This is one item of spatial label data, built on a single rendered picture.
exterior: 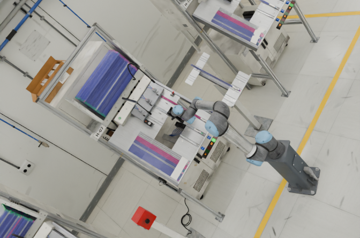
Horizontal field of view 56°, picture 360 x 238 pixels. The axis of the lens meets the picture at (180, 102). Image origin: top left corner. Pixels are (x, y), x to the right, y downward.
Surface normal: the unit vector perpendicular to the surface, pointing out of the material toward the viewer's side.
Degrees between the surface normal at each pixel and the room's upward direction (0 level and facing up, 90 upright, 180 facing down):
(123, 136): 44
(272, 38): 90
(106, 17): 90
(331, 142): 0
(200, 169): 90
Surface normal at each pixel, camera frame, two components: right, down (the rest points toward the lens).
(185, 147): -0.02, -0.29
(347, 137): -0.61, -0.55
